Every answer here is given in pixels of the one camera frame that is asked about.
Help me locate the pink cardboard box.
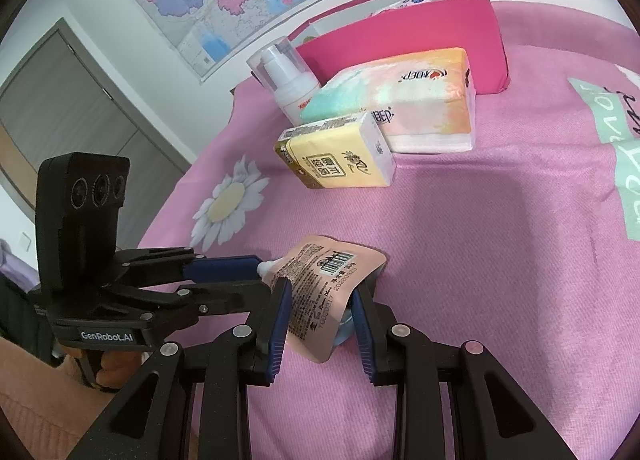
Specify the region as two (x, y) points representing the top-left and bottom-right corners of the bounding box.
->
(295, 0), (510, 97)

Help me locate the person's left forearm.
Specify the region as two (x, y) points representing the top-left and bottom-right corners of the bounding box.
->
(0, 335), (121, 460)

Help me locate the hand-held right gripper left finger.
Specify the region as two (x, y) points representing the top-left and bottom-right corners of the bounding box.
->
(65, 277), (294, 460)

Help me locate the large pastel tissue pack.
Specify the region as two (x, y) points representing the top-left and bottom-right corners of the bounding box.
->
(298, 46), (477, 153)

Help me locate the white pump bottle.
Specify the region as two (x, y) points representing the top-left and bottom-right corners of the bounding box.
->
(246, 37), (321, 125)

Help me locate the peach spout pouch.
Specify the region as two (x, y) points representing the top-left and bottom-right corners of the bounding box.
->
(257, 235), (388, 363)

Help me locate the grey door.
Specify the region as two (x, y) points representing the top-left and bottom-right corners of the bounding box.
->
(0, 17), (198, 201)

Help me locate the person's left hand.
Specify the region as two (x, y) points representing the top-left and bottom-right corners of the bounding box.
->
(97, 347), (151, 391)

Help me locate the yellow tissue pack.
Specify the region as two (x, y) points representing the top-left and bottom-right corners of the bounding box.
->
(274, 111), (397, 189)

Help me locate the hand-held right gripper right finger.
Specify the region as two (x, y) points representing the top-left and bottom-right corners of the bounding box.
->
(349, 285), (581, 460)

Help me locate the purple cloth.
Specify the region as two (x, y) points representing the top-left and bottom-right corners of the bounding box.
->
(0, 239), (38, 286)

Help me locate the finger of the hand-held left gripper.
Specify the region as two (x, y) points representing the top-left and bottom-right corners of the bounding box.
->
(117, 246), (263, 286)
(135, 277), (273, 323)

